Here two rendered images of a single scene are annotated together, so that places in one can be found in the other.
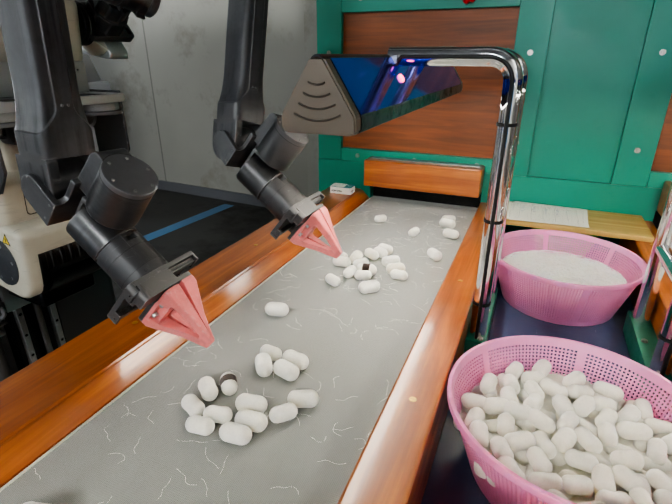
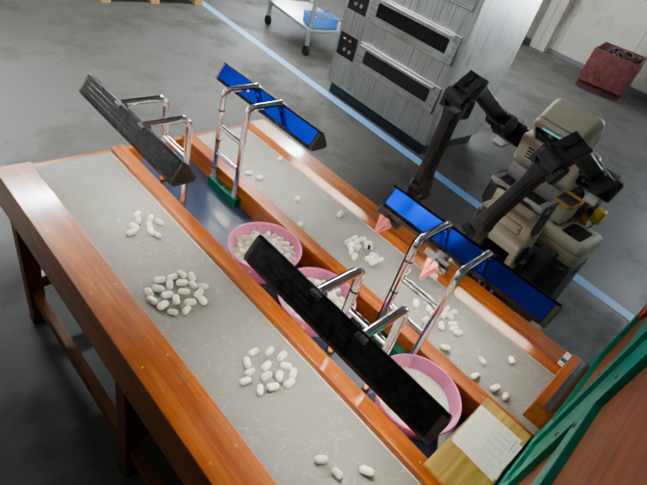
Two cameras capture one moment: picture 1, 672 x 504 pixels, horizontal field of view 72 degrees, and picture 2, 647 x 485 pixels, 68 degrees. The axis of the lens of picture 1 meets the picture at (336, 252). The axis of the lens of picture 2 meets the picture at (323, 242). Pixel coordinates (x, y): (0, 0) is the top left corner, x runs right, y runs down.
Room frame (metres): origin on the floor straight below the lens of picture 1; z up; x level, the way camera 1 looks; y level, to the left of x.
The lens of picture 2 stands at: (0.60, -1.39, 1.90)
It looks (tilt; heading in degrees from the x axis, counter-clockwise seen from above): 38 degrees down; 102
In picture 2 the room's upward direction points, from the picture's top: 17 degrees clockwise
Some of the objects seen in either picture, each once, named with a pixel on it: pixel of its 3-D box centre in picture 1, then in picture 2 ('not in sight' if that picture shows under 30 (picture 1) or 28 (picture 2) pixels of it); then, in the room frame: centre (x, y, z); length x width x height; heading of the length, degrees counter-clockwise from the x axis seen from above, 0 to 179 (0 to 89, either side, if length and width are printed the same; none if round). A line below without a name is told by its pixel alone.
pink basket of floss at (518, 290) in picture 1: (560, 276); (412, 399); (0.79, -0.43, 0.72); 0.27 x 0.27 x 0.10
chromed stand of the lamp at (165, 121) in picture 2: not in sight; (154, 165); (-0.34, -0.16, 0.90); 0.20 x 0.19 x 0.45; 157
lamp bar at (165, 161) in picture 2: not in sight; (133, 123); (-0.37, -0.24, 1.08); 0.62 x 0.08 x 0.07; 157
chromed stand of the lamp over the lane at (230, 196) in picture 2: not in sight; (245, 144); (-0.18, 0.21, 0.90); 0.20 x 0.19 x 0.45; 157
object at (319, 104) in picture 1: (404, 80); (465, 247); (0.74, -0.10, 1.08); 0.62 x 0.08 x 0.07; 157
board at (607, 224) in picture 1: (562, 218); (479, 449); (0.99, -0.51, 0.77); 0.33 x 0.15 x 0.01; 67
